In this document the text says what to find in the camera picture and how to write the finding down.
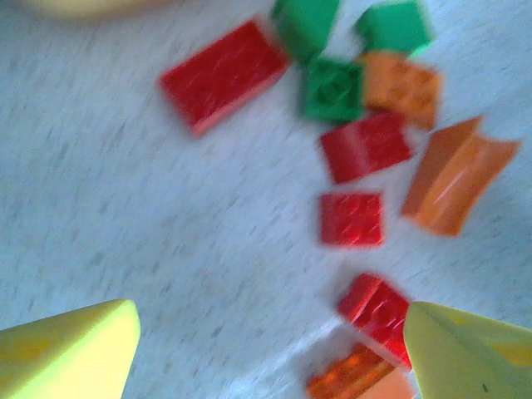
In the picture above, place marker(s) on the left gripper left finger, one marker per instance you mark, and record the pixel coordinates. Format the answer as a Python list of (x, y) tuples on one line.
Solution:
[(62, 357)]

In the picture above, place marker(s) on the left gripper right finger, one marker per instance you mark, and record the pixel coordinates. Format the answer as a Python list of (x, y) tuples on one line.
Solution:
[(474, 357)]

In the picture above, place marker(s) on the orange curved lego brick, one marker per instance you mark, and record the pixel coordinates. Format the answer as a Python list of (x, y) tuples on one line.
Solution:
[(453, 178)]

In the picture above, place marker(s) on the small red lego brick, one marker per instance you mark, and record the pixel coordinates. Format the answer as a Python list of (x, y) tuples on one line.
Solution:
[(351, 220), (374, 316), (365, 145)]

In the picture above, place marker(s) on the long red lego brick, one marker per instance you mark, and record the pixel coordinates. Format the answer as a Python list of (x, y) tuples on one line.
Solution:
[(224, 77)]

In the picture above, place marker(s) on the orange plastic container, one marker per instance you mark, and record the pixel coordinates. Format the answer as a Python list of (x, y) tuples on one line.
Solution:
[(75, 6)]

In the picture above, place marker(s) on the green curved lego brick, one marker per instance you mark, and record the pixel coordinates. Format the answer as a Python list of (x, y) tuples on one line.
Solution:
[(305, 27)]

